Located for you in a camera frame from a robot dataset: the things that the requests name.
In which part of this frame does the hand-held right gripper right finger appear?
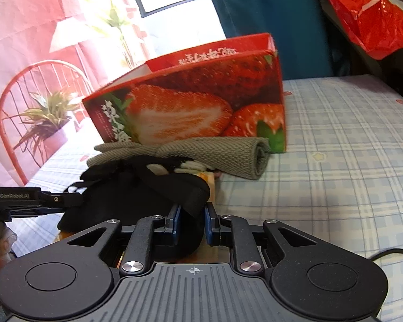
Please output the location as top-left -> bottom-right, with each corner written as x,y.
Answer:
203,203 -> 318,273

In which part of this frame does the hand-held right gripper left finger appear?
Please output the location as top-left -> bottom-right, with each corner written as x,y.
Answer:
67,204 -> 182,277

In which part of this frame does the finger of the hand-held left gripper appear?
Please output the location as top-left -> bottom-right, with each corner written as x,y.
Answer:
49,188 -> 88,207
7,206 -> 67,217

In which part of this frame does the black dotted sock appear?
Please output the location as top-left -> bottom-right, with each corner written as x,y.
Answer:
59,154 -> 211,255

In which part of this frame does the grey knitted towel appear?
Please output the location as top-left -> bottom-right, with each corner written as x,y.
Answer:
87,136 -> 272,181

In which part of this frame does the person's left hand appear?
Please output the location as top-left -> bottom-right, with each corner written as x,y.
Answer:
0,226 -> 18,297

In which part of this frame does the yellow orange object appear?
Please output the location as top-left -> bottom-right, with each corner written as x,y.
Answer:
196,171 -> 220,205

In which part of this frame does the red strawberry print box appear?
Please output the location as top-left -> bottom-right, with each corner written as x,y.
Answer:
82,33 -> 287,155

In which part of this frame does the pink printed backdrop cloth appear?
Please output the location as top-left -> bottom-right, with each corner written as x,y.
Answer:
0,0 -> 229,186

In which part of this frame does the teal curtain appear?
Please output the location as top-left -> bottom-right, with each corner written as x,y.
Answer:
201,0 -> 334,81

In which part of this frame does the black desk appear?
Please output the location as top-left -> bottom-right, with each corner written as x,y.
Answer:
317,0 -> 403,108

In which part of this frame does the red plastic bag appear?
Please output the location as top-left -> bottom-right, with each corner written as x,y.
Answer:
327,0 -> 403,60

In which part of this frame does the black cable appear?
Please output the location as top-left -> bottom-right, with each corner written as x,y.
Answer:
369,248 -> 403,262

